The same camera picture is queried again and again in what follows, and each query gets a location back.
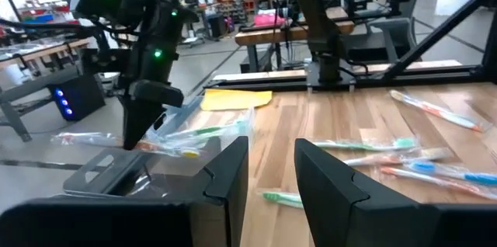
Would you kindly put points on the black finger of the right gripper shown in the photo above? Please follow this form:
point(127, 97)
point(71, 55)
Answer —
point(140, 122)

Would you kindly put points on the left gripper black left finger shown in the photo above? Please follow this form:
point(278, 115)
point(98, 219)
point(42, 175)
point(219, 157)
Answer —
point(116, 223)

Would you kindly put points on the dark grey plastic bin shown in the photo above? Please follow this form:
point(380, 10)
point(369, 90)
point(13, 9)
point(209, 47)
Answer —
point(132, 165)

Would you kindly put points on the wooden workbench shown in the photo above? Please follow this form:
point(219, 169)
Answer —
point(39, 51)
point(272, 35)

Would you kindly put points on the blue toothbrush in clear wrapper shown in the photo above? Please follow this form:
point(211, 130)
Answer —
point(458, 175)

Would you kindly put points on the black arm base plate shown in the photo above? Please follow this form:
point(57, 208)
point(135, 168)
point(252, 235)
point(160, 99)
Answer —
point(330, 78)

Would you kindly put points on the pink bag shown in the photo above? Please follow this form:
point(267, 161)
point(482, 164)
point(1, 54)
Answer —
point(268, 19)

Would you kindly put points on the grey office chair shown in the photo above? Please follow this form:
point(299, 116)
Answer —
point(392, 37)

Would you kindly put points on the blue orange packaged toothbrushes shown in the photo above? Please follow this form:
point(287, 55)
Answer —
point(435, 183)

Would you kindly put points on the green toothbrush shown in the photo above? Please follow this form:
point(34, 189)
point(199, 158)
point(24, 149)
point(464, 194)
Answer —
point(361, 145)
point(283, 198)
point(202, 130)

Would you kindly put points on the clear plastic bin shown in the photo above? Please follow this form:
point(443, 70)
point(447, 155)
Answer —
point(182, 117)

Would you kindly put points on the black computer with blue lights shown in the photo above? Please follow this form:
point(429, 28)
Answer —
point(77, 99)

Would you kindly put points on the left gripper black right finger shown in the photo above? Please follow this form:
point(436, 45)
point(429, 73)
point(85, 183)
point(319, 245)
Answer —
point(349, 216)

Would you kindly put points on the yellow cloth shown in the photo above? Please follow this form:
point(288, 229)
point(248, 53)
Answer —
point(237, 99)

